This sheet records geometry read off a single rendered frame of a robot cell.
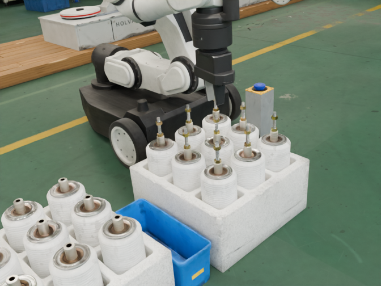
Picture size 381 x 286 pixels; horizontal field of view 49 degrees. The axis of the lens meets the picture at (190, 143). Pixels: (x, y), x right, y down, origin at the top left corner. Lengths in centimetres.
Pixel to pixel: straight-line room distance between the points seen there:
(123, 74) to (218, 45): 93
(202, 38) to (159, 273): 53
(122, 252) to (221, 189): 30
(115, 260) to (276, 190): 50
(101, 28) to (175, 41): 171
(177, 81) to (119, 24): 183
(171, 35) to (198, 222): 73
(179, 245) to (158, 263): 24
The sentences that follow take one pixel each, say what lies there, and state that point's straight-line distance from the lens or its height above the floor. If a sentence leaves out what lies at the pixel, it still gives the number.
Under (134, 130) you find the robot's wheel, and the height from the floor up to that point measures 18.
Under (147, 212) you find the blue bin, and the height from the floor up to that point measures 8.
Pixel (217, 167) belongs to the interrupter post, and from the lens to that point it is 108.
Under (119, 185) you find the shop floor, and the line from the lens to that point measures 157.
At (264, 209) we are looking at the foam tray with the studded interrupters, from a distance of 120.
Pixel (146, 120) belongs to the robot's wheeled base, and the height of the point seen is 20.
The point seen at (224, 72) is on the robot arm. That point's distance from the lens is 94.
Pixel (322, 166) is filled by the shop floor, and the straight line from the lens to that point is 163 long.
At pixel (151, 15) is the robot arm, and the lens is 103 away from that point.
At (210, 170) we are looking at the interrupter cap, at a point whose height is 25.
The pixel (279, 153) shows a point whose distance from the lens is 123.
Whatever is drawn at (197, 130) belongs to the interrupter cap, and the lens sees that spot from 132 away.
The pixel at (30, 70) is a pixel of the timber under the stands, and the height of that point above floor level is 6.
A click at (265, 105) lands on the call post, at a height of 27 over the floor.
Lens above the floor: 83
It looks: 28 degrees down
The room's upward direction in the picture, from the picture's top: 5 degrees counter-clockwise
